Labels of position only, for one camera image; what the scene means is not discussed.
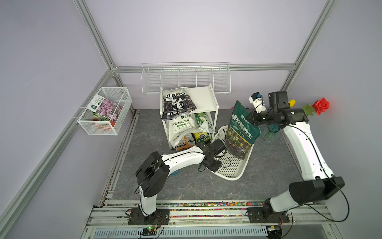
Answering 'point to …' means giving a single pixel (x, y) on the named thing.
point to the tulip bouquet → (308, 109)
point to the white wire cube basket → (95, 124)
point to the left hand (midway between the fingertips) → (214, 167)
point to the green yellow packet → (201, 137)
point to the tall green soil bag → (242, 131)
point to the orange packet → (188, 141)
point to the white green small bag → (204, 122)
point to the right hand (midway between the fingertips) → (249, 116)
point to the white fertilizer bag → (181, 126)
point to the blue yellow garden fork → (175, 173)
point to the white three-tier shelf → (205, 99)
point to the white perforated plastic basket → (232, 168)
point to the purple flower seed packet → (105, 107)
